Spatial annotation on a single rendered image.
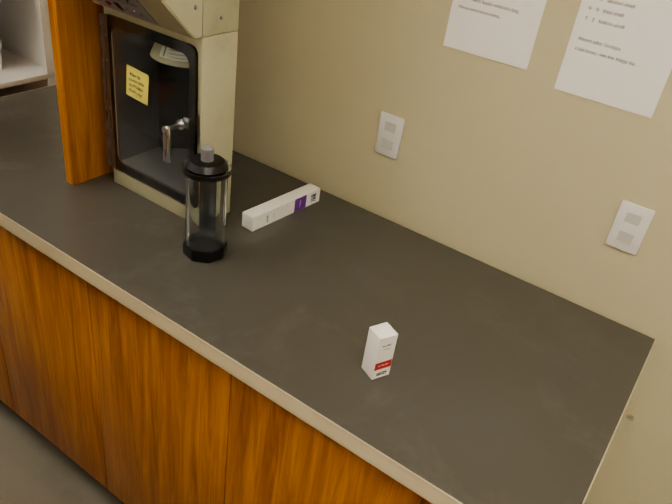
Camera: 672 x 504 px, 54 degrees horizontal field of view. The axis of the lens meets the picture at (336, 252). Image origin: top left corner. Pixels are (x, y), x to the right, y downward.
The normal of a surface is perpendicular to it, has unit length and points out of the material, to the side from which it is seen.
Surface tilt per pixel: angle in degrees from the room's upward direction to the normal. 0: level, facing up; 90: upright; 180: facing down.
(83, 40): 90
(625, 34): 90
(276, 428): 90
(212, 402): 90
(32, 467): 0
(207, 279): 0
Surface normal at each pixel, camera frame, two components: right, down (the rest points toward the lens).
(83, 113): 0.81, 0.40
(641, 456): -0.57, 0.39
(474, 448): 0.13, -0.83
